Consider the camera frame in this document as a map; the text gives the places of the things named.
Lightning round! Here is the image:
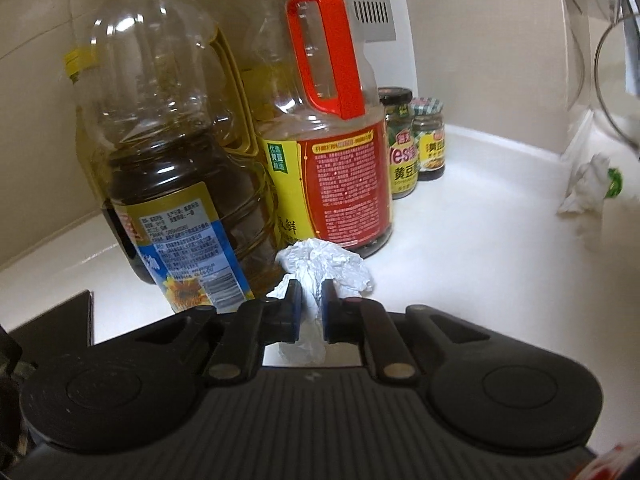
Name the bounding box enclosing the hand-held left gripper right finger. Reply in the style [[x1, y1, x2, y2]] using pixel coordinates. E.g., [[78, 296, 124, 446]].
[[321, 279, 502, 386]]

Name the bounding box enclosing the grey wall vent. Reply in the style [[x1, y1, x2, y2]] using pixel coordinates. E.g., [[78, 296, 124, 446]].
[[339, 0, 398, 43]]

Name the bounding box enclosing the red handled sauce bottle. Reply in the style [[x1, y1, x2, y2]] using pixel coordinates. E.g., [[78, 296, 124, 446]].
[[244, 0, 394, 262]]

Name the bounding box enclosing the yellow handled oil bottle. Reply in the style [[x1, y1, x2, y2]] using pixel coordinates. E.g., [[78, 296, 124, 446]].
[[207, 0, 302, 307]]

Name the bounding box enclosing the small checkered lid jar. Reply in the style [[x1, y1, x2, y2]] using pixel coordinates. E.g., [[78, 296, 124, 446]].
[[409, 97, 447, 182]]

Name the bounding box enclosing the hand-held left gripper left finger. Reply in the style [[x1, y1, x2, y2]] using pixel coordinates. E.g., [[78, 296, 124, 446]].
[[119, 277, 304, 386]]

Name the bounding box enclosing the metal lid stand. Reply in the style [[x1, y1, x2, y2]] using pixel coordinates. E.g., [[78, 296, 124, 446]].
[[611, 0, 640, 94]]

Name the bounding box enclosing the glass pot lid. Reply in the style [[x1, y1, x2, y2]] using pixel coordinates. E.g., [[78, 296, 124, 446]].
[[594, 9, 640, 152]]

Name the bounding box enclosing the white tissue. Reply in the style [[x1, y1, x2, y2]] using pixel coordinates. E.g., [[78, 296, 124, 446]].
[[556, 153, 614, 214], [267, 238, 376, 365]]

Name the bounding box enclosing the slim dark sauce bottle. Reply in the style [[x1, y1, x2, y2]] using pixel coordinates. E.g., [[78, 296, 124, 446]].
[[61, 46, 109, 202]]

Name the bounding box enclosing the black gas stove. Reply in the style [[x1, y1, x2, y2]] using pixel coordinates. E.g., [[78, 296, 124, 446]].
[[0, 288, 95, 443]]

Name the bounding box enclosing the large green lid jar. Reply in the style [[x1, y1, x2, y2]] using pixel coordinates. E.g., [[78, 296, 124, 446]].
[[377, 86, 419, 201]]

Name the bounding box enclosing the blue label oil bottle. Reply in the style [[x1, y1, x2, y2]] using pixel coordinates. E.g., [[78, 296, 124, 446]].
[[74, 0, 272, 314]]

